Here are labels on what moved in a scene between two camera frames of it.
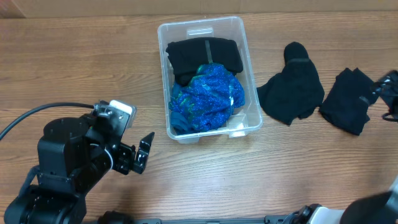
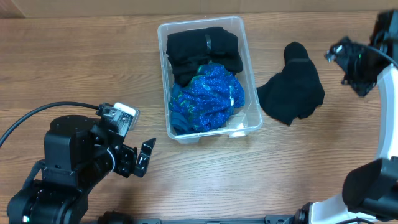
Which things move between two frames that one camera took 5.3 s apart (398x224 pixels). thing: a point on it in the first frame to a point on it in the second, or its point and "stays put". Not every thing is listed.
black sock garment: x=296 y=91 stays put
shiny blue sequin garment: x=209 y=100 stays put
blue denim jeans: x=179 y=122 stays put
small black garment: x=346 y=103 to x=212 y=44
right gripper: x=391 y=82 to x=362 y=83
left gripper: x=127 y=160 stays put
